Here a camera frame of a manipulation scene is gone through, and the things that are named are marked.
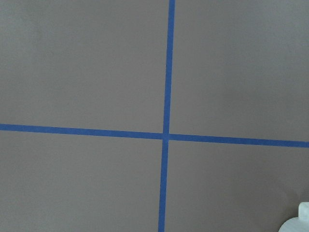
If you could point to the white HOME mug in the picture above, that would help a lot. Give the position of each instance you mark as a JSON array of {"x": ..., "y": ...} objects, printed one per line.
[{"x": 300, "y": 223}]

